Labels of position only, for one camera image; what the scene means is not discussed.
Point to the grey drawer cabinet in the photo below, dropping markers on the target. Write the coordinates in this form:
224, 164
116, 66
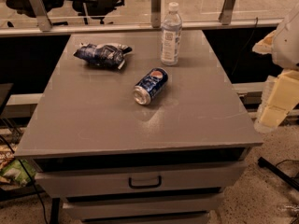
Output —
88, 135

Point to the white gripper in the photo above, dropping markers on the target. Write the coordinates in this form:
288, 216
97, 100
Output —
290, 44

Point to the black stand leg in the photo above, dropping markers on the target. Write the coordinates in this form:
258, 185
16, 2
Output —
263, 163

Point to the blue pepsi can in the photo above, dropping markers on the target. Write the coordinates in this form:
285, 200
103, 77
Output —
149, 86

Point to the metal rail bracket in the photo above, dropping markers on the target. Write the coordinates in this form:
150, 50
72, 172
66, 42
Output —
42, 18
227, 12
155, 17

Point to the clear plastic water bottle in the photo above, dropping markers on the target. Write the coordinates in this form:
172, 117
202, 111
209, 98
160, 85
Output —
171, 34

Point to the left metal rail bracket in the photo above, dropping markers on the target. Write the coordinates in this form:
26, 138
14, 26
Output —
42, 18

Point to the blue crumpled chip bag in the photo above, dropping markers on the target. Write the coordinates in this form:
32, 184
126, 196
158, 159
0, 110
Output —
109, 56

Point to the green snack bag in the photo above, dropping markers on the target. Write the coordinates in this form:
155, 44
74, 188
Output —
18, 172

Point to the right metal rail bracket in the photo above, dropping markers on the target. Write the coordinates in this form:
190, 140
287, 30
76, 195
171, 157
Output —
227, 12

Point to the black top drawer handle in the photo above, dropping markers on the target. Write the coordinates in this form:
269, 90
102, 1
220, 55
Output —
151, 183

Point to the grey horizontal rail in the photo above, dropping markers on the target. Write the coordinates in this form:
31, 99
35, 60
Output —
114, 28

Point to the middle metal rail bracket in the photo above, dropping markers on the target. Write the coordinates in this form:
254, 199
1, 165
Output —
155, 17

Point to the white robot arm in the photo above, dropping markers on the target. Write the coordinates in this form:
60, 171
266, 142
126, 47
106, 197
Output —
285, 46

